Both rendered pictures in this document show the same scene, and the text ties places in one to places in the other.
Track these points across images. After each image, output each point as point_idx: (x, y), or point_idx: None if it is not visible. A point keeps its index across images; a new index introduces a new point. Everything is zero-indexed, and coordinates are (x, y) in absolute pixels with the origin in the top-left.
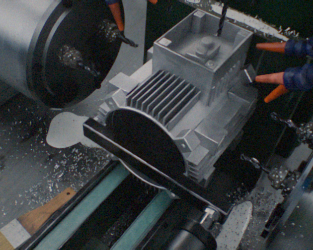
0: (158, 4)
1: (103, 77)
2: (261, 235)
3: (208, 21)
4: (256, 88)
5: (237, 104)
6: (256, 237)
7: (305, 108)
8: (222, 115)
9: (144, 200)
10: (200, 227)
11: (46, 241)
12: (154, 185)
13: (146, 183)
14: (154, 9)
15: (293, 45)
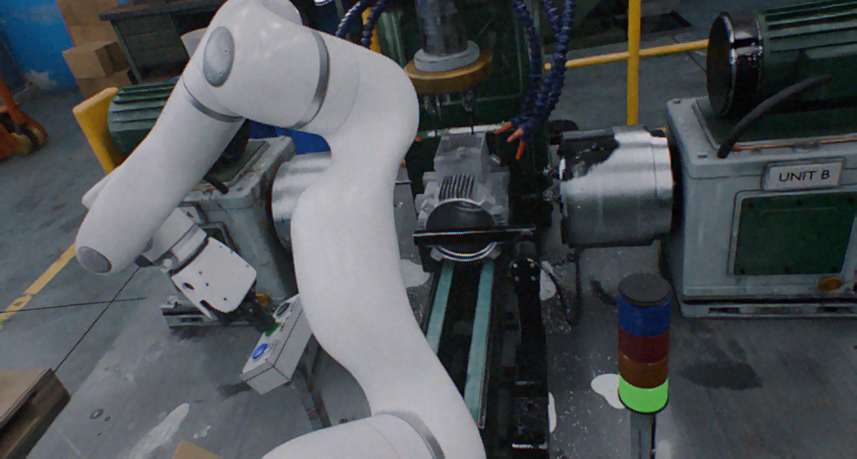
0: (412, 148)
1: None
2: (562, 242)
3: (452, 141)
4: None
5: (500, 178)
6: (563, 276)
7: (541, 175)
8: (495, 185)
9: (470, 297)
10: (525, 235)
11: (432, 320)
12: (477, 257)
13: (471, 262)
14: (409, 153)
15: (515, 120)
